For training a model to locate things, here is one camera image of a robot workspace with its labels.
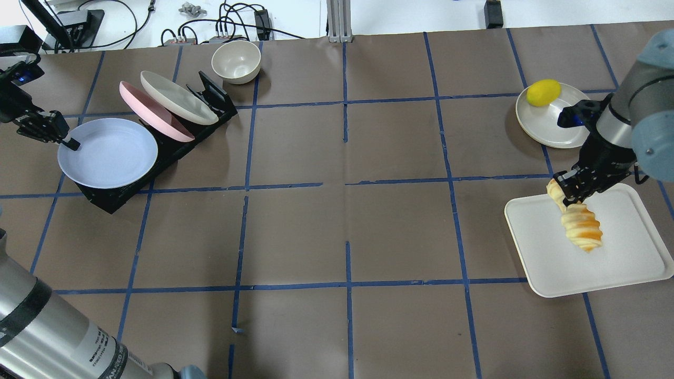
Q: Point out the cream bowl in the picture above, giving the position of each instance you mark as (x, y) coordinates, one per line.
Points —
(237, 62)

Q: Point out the cream plate in rack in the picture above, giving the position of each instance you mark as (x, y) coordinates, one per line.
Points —
(177, 99)

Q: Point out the black power adapter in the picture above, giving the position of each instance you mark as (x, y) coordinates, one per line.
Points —
(493, 14)

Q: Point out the cream rectangular tray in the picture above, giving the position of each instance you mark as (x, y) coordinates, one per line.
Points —
(609, 240)

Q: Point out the pink plate in rack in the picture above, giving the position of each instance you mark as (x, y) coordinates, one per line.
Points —
(154, 114)

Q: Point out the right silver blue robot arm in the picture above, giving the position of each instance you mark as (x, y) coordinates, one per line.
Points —
(629, 130)

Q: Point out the cream round plate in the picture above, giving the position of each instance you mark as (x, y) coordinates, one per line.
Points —
(541, 122)

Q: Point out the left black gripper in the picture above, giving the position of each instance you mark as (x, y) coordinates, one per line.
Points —
(11, 103)

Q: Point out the aluminium frame post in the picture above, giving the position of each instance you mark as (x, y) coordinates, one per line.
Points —
(339, 21)

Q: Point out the yellow twisted bread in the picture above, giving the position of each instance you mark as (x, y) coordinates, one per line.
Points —
(580, 224)

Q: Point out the yellow lemon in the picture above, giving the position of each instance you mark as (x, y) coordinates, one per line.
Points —
(543, 92)

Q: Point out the black dish rack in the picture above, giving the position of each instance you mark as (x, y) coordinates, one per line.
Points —
(169, 151)

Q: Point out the blue plate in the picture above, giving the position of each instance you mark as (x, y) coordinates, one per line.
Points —
(113, 152)

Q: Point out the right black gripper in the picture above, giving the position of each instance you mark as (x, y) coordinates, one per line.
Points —
(606, 159)

